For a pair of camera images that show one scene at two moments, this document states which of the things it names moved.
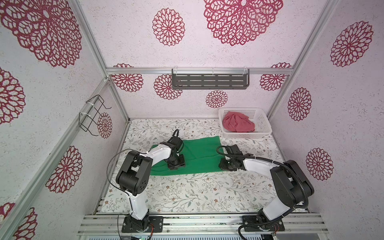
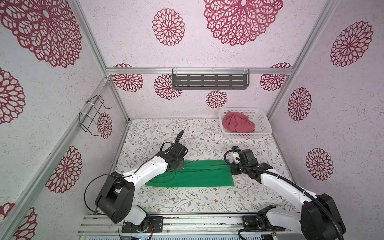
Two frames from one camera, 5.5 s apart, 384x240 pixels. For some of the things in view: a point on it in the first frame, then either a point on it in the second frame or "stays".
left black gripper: x=182 y=163 stays
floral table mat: x=233 y=191 stays
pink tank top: x=238 y=122 stays
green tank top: x=201 y=155 → x=200 y=173
